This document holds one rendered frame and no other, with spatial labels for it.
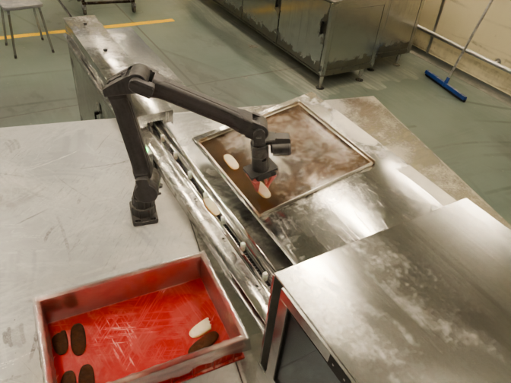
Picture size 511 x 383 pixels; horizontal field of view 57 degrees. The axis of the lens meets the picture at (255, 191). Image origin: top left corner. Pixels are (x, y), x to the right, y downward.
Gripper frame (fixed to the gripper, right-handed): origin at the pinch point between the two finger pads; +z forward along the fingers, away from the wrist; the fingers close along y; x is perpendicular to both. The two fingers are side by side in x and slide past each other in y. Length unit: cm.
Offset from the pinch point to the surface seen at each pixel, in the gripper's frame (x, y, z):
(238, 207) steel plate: 6.8, -6.5, 12.1
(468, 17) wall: 199, 340, 94
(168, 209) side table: 15.5, -29.9, 8.5
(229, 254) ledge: -16.8, -21.2, 5.3
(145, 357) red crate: -37, -55, 4
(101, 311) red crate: -18, -62, 3
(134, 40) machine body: 170, 5, 16
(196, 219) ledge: 2.2, -24.1, 5.0
